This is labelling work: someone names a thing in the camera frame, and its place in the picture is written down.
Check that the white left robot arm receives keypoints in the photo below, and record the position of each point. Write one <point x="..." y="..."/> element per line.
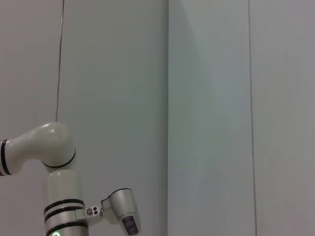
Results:
<point x="61" y="191"/>

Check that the silver left camera mount bracket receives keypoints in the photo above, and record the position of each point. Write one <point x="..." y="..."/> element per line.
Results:
<point x="88" y="212"/>

